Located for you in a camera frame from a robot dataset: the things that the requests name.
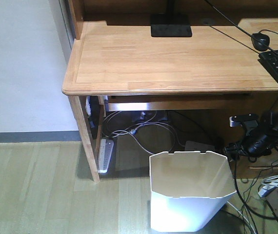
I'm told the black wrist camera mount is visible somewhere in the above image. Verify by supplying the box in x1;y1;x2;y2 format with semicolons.
229;114;258;134

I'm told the wooden desk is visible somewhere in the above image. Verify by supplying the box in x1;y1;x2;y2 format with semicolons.
62;0;278;182

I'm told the white cable under desk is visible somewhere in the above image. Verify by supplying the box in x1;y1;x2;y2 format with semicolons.
102;110;186;156

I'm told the white power strip at right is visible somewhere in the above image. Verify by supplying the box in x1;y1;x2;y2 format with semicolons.
258;175;278;198

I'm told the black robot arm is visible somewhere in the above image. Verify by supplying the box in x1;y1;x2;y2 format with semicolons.
223;98;278;162

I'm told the white power strip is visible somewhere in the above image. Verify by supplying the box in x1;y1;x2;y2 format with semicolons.
98;138;114;174
258;175;278;198

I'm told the black cable across desk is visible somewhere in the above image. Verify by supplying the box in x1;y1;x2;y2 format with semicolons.
203;0;278;71

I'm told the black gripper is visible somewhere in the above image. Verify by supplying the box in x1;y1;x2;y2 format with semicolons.
223;132;278;161

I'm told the black computer mouse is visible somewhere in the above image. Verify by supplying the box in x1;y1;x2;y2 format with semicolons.
251;32;270;52

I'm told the black monitor stand base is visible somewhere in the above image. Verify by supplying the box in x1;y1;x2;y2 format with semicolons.
150;0;192;38

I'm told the white plastic trash bin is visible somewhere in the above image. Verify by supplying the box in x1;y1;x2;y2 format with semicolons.
149;151;236;232

